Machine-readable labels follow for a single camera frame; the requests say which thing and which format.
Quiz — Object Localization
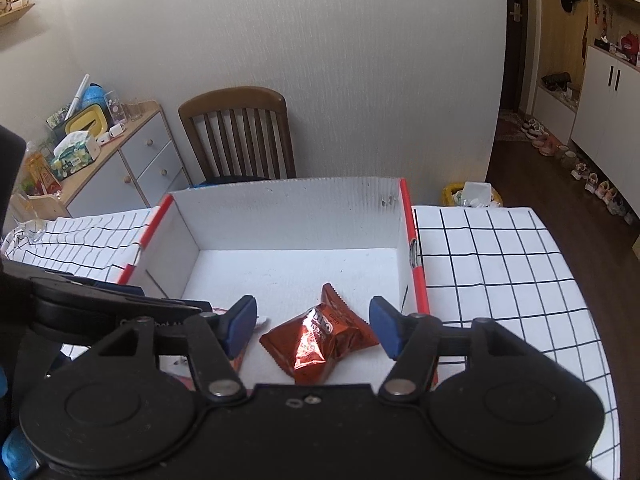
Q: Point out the yellow lined trash bin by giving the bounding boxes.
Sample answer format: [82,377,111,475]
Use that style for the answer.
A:
[442,181,502,208]

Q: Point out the shiny red snack packet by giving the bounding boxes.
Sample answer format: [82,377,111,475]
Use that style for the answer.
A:
[259,282,382,386]

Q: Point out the clear cup with pink print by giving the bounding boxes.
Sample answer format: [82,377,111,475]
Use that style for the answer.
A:
[106,91,126,126]

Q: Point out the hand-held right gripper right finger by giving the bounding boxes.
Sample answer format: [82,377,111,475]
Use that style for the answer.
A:
[370,296,533,402]

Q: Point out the white floor cabinet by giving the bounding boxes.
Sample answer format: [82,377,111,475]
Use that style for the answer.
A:
[570,45,640,183]

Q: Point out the blue plastic jar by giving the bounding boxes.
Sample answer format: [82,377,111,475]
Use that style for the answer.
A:
[82,84,108,111]

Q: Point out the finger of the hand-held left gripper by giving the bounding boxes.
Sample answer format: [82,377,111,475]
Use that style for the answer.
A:
[32,294,213,343]
[31,275,143,297]

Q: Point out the dark brown door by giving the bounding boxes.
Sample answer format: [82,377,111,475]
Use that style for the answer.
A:
[500,0,543,116]

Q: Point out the grey wooden sideboard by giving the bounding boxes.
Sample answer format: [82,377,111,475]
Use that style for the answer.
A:
[10,100,193,221]

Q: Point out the yellow plastic container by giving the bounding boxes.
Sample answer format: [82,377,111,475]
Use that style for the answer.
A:
[65,107,109,136]

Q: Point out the low white bench cabinet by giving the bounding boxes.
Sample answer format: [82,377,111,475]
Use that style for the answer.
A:
[532,82,581,146]

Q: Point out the wooden wall shelf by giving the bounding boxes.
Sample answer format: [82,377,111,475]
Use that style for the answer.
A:
[0,2,36,28]

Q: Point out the row of shoes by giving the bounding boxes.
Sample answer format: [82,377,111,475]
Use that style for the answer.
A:
[520,117,640,227]

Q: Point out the black white checkered tablecloth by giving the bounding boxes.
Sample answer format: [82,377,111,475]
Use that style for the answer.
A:
[0,205,621,461]

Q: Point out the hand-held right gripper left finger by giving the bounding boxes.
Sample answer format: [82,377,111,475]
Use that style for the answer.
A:
[95,296,258,402]

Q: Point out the patterned door rug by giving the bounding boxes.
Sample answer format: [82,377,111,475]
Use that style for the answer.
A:
[495,110,531,143]

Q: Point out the clear plastic wrap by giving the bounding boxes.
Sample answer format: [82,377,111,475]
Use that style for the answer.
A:
[10,217,48,242]

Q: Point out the dark bag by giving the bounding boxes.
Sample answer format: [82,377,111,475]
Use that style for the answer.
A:
[541,72,572,92]

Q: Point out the red cardboard box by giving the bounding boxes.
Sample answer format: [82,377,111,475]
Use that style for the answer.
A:
[117,176,441,386]

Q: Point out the orange red packet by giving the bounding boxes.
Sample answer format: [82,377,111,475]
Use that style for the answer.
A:
[22,152,63,197]

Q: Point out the brown wooden chair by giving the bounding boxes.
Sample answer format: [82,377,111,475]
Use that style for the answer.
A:
[178,87,297,186]

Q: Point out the green patterned tissue pack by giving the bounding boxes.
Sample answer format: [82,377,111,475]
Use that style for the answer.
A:
[51,131,101,170]

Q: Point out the white rolled tube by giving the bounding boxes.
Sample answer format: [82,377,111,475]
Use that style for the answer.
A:
[67,74,92,121]

